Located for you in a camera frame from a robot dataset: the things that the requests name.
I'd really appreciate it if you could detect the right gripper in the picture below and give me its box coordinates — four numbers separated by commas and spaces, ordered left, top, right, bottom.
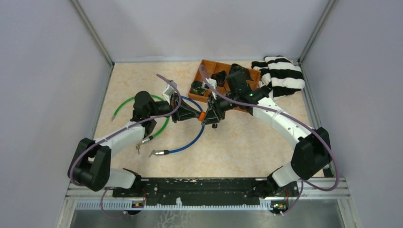
200, 92, 238, 125

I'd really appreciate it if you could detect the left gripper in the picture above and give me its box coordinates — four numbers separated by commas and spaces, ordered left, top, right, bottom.
149, 92, 201, 124

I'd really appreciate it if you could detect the blue cable lock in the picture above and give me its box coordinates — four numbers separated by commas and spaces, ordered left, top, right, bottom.
149, 96, 205, 157

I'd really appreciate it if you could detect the orange padlock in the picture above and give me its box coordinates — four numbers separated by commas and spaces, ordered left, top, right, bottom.
198, 112, 218, 129

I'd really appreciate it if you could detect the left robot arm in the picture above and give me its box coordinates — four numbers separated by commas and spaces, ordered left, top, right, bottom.
67, 91, 191, 197

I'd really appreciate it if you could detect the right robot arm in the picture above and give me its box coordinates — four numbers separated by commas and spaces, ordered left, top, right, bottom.
199, 65, 332, 196

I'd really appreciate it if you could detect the rolled floral tie, left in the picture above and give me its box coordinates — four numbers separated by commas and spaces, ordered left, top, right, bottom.
190, 80, 206, 96

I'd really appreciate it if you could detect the wooden compartment tray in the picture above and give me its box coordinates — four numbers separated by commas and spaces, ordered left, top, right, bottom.
188, 59, 260, 103

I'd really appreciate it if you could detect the rolled dark tie, middle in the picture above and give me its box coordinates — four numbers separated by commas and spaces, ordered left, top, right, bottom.
211, 70, 227, 87

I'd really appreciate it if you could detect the rolled green tie, unrolling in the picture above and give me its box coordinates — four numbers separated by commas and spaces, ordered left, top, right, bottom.
229, 63, 252, 81

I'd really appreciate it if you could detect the black white striped towel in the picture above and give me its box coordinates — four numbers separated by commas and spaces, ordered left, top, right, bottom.
251, 56, 306, 99

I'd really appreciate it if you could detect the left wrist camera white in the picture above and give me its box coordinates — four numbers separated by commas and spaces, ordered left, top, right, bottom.
162, 81, 177, 102

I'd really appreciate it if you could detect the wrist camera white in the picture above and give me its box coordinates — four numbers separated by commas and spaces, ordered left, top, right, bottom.
162, 81, 177, 102
202, 78, 217, 98

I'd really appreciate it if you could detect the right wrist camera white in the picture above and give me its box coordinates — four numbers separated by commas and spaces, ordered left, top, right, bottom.
202, 78, 217, 98

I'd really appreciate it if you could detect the green cable lock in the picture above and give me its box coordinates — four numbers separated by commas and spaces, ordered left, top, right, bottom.
110, 96, 170, 154

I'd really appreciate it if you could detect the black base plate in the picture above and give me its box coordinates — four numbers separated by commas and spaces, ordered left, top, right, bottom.
112, 178, 299, 206

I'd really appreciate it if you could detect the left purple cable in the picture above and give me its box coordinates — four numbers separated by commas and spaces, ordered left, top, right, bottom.
68, 74, 182, 219

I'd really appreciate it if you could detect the purple cable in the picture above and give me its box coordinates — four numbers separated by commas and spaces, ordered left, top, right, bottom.
68, 74, 182, 219
199, 65, 341, 216

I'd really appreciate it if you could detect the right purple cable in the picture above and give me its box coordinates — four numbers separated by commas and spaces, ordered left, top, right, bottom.
199, 65, 341, 216

